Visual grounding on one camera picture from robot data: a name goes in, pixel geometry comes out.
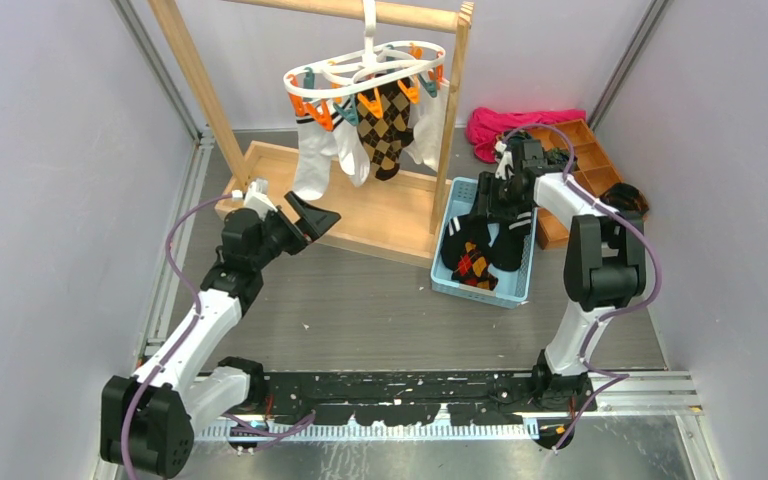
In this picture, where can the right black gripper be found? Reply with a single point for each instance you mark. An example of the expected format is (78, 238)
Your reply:
(487, 186)

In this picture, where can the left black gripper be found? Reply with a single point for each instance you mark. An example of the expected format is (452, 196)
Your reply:
(314, 219)

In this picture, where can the black sock white stripes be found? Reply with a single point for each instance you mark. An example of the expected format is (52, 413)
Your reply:
(506, 250)

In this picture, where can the white clip sock hanger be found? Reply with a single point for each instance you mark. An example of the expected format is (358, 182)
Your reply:
(339, 85)

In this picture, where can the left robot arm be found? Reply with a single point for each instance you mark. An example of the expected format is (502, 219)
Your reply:
(150, 418)

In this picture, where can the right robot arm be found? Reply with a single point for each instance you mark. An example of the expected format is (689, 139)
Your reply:
(604, 265)

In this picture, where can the rolled dark sock right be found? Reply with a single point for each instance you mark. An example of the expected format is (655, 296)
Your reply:
(557, 159)

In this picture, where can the white sock with stripes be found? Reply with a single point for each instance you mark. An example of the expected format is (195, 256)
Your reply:
(316, 150)

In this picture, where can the pink cloth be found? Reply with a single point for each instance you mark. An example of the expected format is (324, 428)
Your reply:
(484, 125)

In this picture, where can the white sock middle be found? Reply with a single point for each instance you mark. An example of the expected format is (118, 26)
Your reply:
(352, 156)

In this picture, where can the red yellow argyle sock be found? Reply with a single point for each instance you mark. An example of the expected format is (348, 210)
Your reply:
(472, 269)

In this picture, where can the wooden compartment tray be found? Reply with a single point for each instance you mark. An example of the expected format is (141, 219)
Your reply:
(595, 172)

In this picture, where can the light blue plastic basket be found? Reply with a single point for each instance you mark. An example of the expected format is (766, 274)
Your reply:
(513, 287)

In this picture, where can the wooden hanging rack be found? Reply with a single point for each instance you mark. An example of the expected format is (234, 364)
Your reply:
(398, 219)

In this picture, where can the brown argyle sock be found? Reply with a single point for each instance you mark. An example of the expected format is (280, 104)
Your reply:
(384, 126)

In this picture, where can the white sock right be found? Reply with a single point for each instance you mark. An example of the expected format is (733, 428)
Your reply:
(427, 121)

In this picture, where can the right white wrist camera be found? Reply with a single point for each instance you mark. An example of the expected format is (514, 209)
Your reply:
(505, 168)

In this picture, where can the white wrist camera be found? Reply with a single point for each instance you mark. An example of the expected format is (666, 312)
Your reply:
(505, 168)
(257, 200)

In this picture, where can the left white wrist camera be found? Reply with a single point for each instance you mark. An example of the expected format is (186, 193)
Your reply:
(257, 200)

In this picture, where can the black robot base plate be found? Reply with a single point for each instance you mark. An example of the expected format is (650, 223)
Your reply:
(469, 398)

